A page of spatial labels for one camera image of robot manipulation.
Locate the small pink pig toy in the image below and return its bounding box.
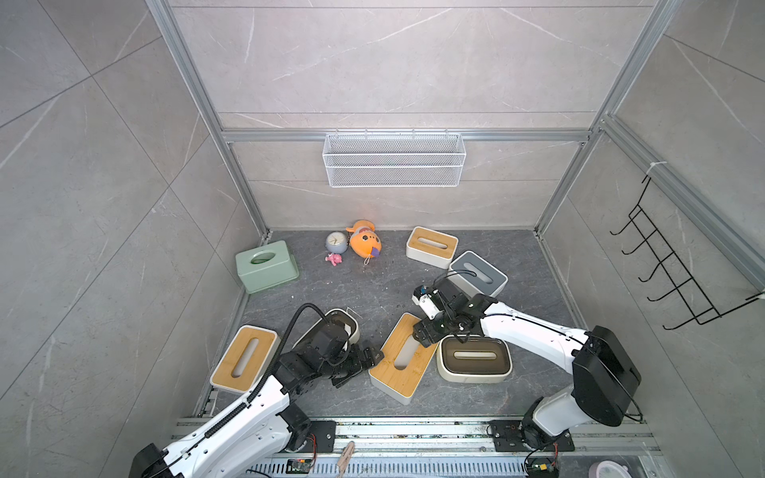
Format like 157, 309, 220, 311
325, 253, 343, 266

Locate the large bamboo lid tissue box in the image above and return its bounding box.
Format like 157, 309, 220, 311
369, 313, 437, 406

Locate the black wire hook rack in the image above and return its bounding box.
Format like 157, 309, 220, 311
609, 174, 764, 332

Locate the small grey alarm clock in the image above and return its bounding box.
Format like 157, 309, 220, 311
325, 231, 349, 255

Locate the white tissue box bamboo lid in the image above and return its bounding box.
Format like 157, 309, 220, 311
406, 226, 459, 270

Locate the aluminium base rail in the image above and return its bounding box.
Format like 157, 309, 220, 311
163, 416, 665, 478

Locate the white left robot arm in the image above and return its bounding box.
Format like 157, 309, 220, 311
129, 303, 384, 477

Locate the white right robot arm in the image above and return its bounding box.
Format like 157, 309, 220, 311
412, 279, 643, 450

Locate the cream box dark lid left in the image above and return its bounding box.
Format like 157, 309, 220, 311
293, 308, 360, 350

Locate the white tissue box grey lid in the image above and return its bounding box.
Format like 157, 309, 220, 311
447, 251, 508, 298

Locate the bamboo lid box left edge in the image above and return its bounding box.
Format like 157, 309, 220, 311
209, 325, 280, 394

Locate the white wire mesh basket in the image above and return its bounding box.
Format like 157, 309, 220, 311
322, 133, 467, 188

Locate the orange plush fish toy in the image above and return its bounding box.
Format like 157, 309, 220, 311
347, 220, 382, 260

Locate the mint green tissue box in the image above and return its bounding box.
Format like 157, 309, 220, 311
235, 241, 300, 294

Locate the cream box dark lid right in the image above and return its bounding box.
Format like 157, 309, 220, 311
436, 337, 513, 384

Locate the cream box dark lid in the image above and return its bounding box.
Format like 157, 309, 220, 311
293, 308, 360, 350
436, 337, 513, 384

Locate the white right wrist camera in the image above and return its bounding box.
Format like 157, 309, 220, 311
412, 286, 442, 320

